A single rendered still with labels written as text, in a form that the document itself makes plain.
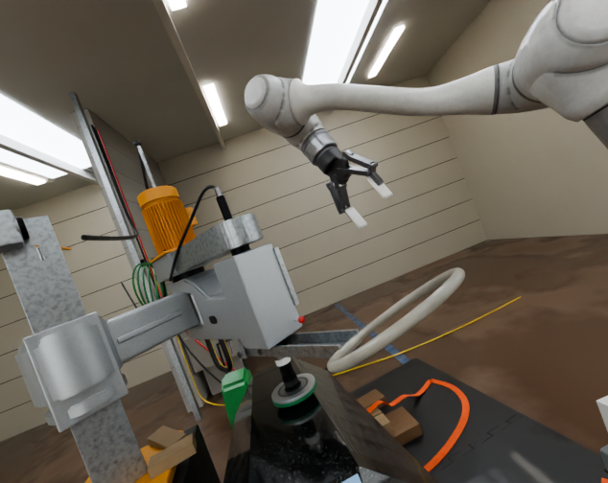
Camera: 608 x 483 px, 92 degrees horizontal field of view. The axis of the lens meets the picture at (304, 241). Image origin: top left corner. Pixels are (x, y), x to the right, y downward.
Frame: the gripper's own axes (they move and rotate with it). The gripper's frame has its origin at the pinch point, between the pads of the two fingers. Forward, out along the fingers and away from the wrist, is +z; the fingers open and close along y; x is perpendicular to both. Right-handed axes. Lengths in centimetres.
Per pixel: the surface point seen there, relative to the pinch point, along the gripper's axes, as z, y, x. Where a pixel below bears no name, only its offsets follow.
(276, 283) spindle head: -11, 68, 7
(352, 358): 26.2, 14.3, 22.9
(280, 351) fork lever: 13, 74, 20
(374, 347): 26.6, 8.3, 19.5
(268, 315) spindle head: -1, 69, 17
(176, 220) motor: -84, 107, 21
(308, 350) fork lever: 20, 57, 16
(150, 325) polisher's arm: -36, 114, 59
